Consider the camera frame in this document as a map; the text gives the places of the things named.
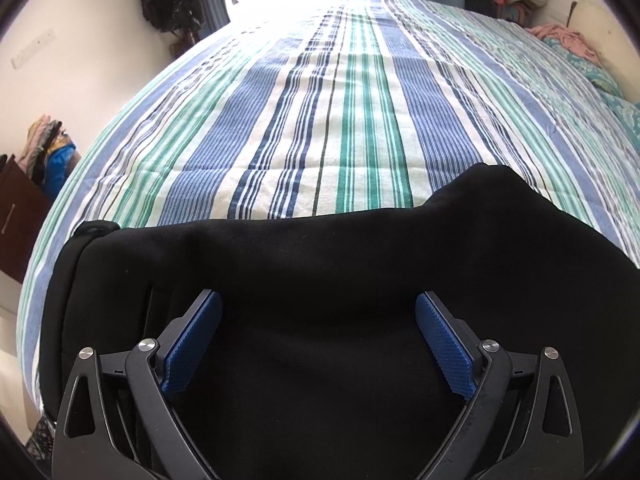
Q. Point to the teal patterned pillow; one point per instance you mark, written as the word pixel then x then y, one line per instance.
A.
pixel 627 113

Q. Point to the black pants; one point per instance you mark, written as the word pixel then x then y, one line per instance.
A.
pixel 318 369

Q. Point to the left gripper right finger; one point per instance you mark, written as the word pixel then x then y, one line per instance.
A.
pixel 520 419

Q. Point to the pink cloth on bed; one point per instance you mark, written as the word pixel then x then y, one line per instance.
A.
pixel 569 38

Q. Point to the dark brown wooden cabinet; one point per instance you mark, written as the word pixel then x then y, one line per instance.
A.
pixel 23 208

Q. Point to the cream padded headboard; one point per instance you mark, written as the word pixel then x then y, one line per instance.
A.
pixel 605 36

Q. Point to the colourful clothes pile on cabinet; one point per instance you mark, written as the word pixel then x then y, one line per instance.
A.
pixel 49 156

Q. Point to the dark hanging bags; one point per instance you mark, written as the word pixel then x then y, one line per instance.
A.
pixel 183 19

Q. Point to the striped blue green bed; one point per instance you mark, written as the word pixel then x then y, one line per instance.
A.
pixel 363 104

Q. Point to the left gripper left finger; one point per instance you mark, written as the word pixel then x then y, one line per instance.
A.
pixel 117 418

